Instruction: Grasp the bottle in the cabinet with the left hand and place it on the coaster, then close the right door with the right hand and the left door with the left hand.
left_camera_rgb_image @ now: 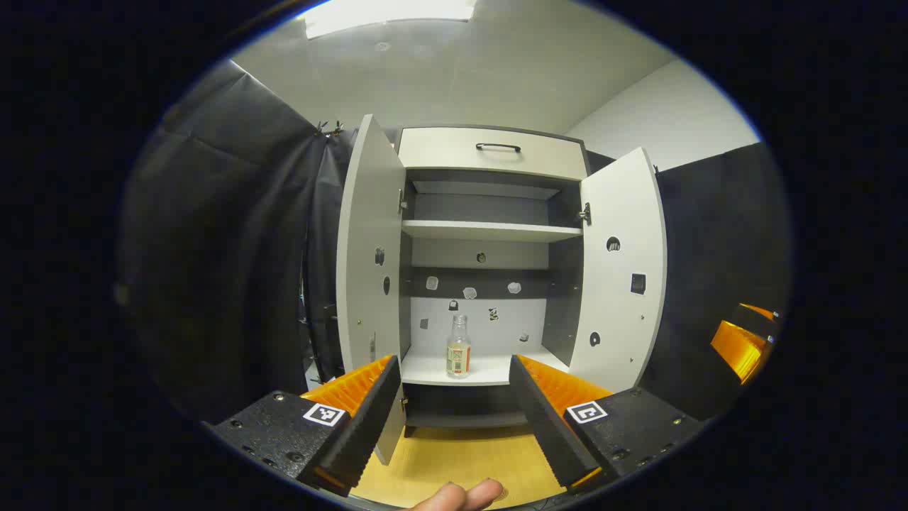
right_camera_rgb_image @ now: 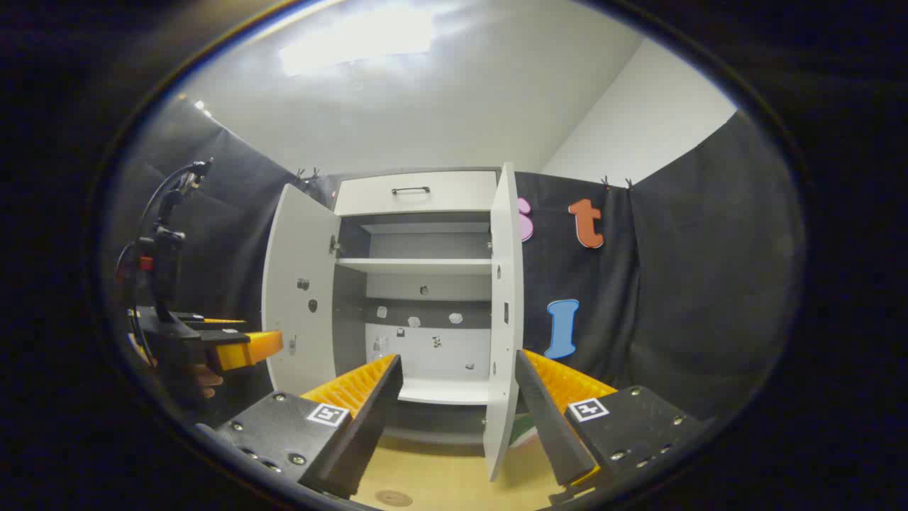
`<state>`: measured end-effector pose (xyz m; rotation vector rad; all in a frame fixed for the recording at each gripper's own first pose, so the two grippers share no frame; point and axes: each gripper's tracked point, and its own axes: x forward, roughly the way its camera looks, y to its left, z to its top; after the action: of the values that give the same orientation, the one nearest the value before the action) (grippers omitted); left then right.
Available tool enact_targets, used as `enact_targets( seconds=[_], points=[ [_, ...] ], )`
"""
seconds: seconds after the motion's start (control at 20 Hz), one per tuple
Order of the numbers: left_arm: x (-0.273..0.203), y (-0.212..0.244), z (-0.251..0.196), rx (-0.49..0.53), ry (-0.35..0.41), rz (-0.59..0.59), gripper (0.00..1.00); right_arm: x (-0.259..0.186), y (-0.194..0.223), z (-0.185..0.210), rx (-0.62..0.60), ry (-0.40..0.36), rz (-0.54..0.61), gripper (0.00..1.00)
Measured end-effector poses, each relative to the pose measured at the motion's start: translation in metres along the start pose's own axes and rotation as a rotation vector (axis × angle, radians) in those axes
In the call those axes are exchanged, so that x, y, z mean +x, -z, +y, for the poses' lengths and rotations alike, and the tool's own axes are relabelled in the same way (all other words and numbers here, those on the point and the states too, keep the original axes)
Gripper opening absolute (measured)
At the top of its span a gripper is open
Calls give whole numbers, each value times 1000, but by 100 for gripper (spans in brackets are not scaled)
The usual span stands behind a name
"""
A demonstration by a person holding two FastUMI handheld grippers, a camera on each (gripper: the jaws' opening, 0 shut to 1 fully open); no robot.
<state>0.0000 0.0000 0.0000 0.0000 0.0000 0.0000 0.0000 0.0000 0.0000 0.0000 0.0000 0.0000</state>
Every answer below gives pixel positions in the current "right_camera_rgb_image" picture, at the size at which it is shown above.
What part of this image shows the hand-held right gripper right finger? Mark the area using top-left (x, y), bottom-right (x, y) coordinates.
top-left (514, 349), bottom-right (710, 506)

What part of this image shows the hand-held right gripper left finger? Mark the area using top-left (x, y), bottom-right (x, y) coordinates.
top-left (195, 353), bottom-right (404, 500)

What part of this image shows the white grey cabinet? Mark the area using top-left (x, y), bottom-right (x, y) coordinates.
top-left (261, 163), bottom-right (526, 483)

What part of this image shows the white cabinet door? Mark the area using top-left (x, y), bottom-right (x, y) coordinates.
top-left (484, 163), bottom-right (526, 483)
top-left (261, 183), bottom-right (343, 398)

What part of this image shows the white cabinet shelf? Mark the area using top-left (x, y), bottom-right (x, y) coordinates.
top-left (336, 257), bottom-right (493, 275)

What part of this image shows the white cabinet drawer front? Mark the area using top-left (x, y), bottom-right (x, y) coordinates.
top-left (335, 170), bottom-right (499, 216)

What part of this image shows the watermelon slice toy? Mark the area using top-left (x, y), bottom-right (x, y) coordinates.
top-left (509, 413), bottom-right (543, 449)

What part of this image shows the black backdrop cloth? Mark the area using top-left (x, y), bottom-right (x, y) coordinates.
top-left (106, 96), bottom-right (806, 427)

